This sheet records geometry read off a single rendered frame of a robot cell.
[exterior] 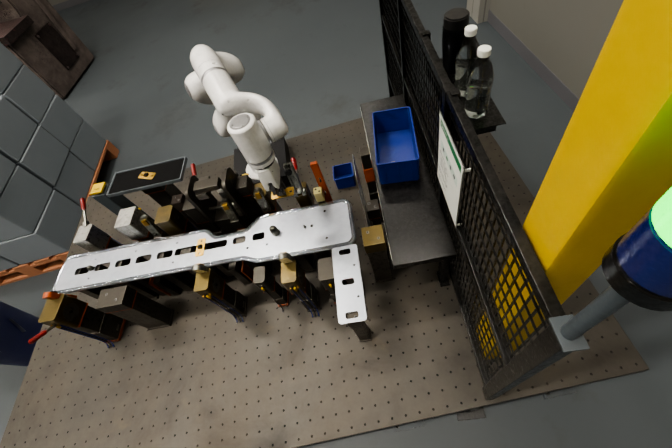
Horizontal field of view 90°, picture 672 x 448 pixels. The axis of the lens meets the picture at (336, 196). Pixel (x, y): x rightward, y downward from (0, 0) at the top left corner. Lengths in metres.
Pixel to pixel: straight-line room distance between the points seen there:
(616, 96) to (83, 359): 2.13
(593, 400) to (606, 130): 1.93
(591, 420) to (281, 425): 1.48
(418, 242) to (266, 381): 0.84
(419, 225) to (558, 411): 1.29
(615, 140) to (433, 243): 0.87
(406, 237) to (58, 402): 1.70
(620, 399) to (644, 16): 2.08
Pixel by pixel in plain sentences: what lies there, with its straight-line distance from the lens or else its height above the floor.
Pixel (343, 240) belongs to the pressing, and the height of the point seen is 1.00.
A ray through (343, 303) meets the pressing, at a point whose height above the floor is 1.00.
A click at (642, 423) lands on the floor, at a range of 2.37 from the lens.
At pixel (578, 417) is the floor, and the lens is 2.27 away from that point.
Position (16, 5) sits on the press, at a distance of 6.26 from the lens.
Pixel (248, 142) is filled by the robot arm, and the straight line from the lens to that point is 0.98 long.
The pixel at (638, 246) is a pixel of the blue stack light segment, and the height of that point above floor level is 1.85.
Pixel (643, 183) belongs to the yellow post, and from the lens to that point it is 0.53.
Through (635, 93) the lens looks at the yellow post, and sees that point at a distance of 0.44.
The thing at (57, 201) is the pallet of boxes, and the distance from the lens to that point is 3.62.
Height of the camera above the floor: 2.15
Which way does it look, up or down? 52 degrees down
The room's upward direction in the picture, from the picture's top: 21 degrees counter-clockwise
